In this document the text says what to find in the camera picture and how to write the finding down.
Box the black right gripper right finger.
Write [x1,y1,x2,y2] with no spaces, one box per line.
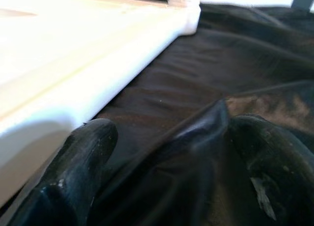
[225,114,314,226]

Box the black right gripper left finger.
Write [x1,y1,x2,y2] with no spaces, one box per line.
[9,118,119,226]

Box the white plastic table top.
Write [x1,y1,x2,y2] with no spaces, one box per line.
[0,0,201,195]

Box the black plastic table cover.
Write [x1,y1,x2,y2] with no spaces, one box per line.
[0,0,314,226]

